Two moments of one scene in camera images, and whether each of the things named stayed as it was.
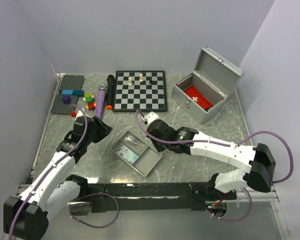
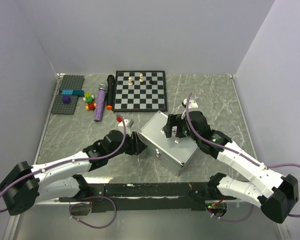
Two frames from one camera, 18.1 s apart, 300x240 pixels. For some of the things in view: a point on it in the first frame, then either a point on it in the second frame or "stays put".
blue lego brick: (73, 92) stays put
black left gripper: (103, 129) → (136, 146)
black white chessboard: (145, 90) stays put
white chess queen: (141, 79) stays put
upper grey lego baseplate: (72, 82) stays put
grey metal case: (203, 93) → (172, 152)
